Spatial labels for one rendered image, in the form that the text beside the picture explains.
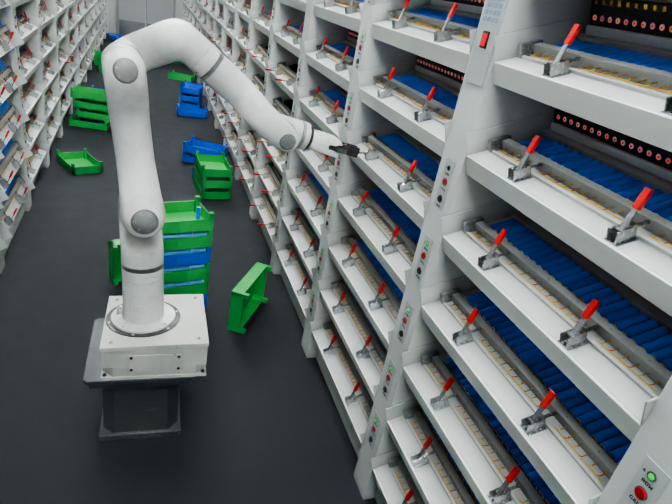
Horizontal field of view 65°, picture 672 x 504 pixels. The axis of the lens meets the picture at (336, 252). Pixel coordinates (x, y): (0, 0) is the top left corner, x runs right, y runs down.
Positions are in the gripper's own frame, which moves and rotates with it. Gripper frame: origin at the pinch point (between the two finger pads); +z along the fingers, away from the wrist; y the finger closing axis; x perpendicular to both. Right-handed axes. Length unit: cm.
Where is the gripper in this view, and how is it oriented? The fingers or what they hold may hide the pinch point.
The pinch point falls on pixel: (351, 150)
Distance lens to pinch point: 169.8
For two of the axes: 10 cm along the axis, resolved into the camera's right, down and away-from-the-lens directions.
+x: 3.5, -8.6, -3.7
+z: 8.9, 1.8, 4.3
